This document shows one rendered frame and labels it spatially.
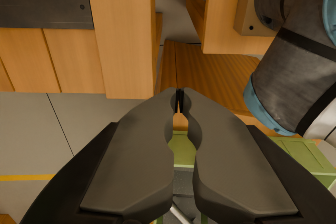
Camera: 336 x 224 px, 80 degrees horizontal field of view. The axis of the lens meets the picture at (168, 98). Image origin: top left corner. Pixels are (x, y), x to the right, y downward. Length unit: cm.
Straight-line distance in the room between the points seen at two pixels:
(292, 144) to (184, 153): 43
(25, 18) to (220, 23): 48
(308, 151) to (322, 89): 61
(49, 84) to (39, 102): 132
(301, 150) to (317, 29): 64
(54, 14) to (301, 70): 51
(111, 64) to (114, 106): 121
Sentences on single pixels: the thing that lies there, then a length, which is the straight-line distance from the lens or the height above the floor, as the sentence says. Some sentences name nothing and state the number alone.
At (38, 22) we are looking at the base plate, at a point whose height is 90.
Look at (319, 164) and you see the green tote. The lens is 90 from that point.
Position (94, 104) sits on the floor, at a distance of 180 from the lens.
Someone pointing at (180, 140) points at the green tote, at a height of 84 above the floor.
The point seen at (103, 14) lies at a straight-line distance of 53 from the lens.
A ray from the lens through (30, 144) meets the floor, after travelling 240.
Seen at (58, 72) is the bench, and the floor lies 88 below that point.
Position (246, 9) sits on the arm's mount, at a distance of 51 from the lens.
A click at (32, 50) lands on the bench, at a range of 66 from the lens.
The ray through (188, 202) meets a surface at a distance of 93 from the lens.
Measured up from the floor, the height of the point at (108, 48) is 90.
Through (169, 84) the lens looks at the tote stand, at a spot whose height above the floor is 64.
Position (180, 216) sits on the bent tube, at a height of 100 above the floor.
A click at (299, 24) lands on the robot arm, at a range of 35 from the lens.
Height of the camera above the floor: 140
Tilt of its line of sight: 58 degrees down
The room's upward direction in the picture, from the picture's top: 179 degrees counter-clockwise
